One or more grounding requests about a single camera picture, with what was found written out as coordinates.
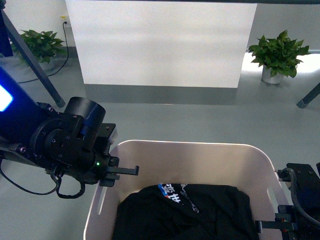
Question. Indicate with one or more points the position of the beige plastic laundry hamper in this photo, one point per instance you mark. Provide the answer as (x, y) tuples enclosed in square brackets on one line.
[(239, 165)]

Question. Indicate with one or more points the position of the potted green plant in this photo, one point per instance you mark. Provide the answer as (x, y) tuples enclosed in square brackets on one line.
[(45, 47), (278, 57)]

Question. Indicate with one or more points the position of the left potted green plant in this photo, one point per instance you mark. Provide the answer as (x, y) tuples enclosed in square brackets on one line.
[(45, 47)]

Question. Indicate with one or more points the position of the white wall socket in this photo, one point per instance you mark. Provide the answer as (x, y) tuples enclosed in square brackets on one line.
[(64, 19)]

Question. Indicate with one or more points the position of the black printed t-shirt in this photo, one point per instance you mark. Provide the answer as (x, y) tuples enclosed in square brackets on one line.
[(175, 211)]

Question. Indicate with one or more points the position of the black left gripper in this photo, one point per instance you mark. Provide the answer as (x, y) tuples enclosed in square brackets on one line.
[(84, 155)]

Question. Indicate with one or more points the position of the black hanging garment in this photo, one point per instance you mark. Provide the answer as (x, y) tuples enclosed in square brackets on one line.
[(5, 46)]

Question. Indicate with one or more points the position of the grey clothes rack frame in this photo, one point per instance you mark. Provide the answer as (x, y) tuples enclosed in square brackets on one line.
[(44, 79)]

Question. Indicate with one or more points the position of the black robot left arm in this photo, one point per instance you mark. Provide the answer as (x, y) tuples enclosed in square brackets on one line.
[(25, 124)]

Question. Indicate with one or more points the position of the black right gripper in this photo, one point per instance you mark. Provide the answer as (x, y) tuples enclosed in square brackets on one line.
[(307, 192)]

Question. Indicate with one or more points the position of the right potted green plant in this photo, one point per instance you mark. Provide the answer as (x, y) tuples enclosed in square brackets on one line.
[(278, 57)]

